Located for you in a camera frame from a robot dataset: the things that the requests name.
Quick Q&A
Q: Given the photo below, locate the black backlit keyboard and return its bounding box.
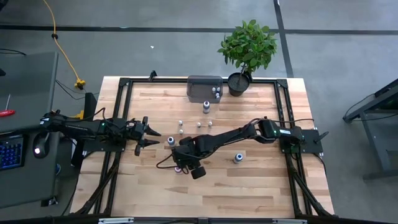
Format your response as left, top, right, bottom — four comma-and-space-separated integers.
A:
0, 134, 26, 171

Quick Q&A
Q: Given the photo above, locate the potted green plant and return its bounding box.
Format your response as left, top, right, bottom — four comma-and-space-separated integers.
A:
216, 19, 278, 97

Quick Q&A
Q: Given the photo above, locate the yellow extension cable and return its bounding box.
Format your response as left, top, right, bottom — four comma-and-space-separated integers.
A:
42, 0, 86, 91

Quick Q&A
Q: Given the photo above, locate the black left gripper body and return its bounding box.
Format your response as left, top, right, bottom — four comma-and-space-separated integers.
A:
126, 116, 149, 156

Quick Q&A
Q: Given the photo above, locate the black computer mouse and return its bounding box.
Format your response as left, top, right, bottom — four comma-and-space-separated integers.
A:
32, 133, 50, 159

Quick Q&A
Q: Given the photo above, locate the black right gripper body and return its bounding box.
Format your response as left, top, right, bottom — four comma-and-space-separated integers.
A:
172, 143, 206, 180

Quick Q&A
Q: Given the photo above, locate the red-handled screwdriver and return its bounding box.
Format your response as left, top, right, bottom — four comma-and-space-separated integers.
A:
0, 94, 16, 118

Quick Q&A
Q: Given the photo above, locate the clear plastic bin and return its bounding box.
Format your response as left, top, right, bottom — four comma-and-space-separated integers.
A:
186, 75, 224, 104

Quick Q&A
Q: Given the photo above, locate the silver bracket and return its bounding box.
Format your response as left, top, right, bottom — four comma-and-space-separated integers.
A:
272, 218, 308, 224
98, 217, 134, 224

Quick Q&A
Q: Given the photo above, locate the grey desk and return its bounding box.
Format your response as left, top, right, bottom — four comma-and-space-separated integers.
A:
0, 51, 74, 209

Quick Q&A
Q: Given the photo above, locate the dark grey side table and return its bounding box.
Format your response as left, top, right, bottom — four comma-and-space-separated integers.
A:
341, 77, 398, 181

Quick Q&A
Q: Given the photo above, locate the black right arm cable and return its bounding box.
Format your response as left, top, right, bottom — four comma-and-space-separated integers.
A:
155, 152, 187, 175

